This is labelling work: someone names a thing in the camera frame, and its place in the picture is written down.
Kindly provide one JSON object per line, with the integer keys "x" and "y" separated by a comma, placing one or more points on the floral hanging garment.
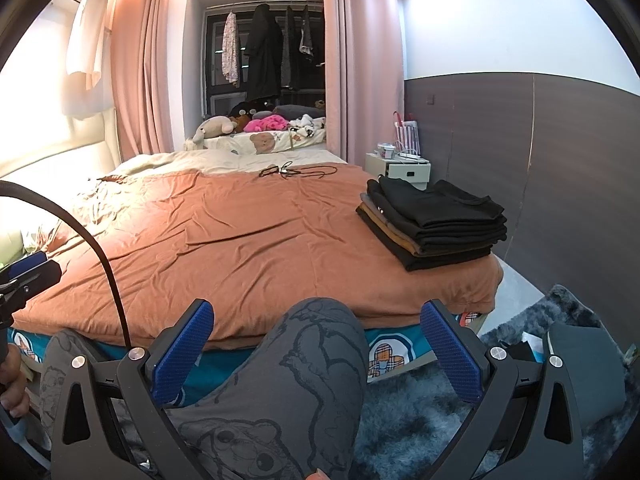
{"x": 231, "y": 50}

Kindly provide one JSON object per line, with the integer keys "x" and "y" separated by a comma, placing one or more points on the black eyeglasses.
{"x": 272, "y": 170}

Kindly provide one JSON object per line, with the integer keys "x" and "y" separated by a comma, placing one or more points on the dark grey pillow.
{"x": 297, "y": 111}

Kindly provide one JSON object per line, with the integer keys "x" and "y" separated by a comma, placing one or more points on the brown plush toy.
{"x": 242, "y": 122}

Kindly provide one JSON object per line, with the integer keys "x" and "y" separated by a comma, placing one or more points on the grey hanging garment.
{"x": 290, "y": 55}

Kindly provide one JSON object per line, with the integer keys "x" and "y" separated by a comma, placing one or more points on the cream quilt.
{"x": 210, "y": 160}

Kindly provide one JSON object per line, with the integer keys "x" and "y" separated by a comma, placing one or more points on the small white container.
{"x": 386, "y": 151}

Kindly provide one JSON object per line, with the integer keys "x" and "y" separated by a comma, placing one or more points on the stack of folded clothes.
{"x": 425, "y": 255}

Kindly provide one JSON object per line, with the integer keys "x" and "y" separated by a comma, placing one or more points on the orange-brown blanket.
{"x": 225, "y": 250}

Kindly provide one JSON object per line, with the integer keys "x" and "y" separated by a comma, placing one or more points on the person's grey printed pants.
{"x": 300, "y": 360}

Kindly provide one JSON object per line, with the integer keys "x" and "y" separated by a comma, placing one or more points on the black hanging coat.
{"x": 264, "y": 55}

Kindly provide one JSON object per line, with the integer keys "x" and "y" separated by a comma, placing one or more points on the black and white patterned cloth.
{"x": 307, "y": 127}

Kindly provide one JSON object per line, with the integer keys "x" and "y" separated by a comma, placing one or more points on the striped gift bag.
{"x": 407, "y": 135}

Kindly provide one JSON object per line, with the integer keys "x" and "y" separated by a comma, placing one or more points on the cream padded headboard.
{"x": 60, "y": 155}

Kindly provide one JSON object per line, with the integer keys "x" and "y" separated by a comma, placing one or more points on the white hanging shirt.
{"x": 87, "y": 30}

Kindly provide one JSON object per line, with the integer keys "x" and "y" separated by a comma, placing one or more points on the cream plush toy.
{"x": 215, "y": 127}

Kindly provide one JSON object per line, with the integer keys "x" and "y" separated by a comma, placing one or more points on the pink cloth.
{"x": 270, "y": 123}

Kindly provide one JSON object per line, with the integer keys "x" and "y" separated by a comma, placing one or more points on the grey-blue shaggy rug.
{"x": 415, "y": 425}

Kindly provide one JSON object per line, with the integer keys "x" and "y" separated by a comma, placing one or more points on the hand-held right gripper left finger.
{"x": 182, "y": 355}

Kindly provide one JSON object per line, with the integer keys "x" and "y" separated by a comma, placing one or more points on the person's left hand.
{"x": 12, "y": 385}

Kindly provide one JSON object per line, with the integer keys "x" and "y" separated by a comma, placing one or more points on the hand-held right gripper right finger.
{"x": 452, "y": 355}

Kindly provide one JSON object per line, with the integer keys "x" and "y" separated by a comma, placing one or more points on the white nightstand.
{"x": 405, "y": 172}

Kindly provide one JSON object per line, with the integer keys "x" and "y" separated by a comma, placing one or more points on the black sleeveless shirt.
{"x": 430, "y": 205}

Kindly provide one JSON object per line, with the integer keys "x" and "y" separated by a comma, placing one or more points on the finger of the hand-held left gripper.
{"x": 30, "y": 262}
{"x": 42, "y": 280}

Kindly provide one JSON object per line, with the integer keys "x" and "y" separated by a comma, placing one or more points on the dark hanging garment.
{"x": 306, "y": 35}

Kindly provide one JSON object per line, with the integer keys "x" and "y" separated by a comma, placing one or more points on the black plush toy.
{"x": 252, "y": 108}

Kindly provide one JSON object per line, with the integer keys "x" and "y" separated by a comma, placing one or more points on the patterned white blanket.
{"x": 262, "y": 142}

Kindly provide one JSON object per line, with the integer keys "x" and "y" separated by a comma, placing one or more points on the pink curtain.
{"x": 365, "y": 60}
{"x": 150, "y": 70}

